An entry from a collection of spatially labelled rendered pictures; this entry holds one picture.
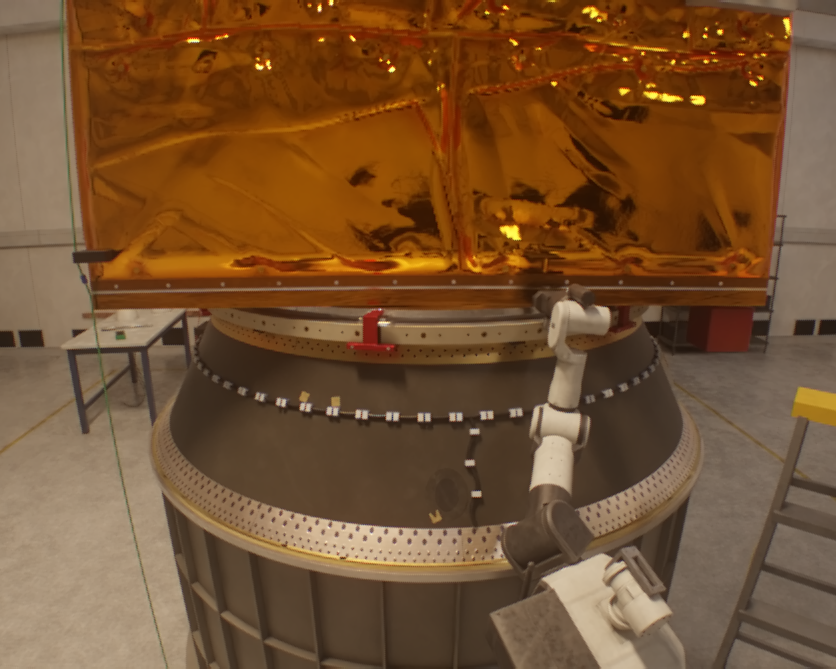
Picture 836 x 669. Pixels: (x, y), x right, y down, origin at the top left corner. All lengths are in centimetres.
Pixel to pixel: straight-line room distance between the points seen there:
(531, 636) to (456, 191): 101
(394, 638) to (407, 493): 42
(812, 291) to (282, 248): 863
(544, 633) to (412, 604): 58
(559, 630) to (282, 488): 83
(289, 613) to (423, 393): 74
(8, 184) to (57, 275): 135
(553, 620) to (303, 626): 87
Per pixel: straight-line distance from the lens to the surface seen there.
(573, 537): 110
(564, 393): 127
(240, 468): 162
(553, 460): 121
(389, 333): 138
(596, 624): 103
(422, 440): 140
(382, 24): 145
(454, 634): 158
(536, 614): 101
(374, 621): 157
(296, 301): 148
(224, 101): 146
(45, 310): 846
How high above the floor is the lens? 205
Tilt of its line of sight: 15 degrees down
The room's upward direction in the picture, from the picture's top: straight up
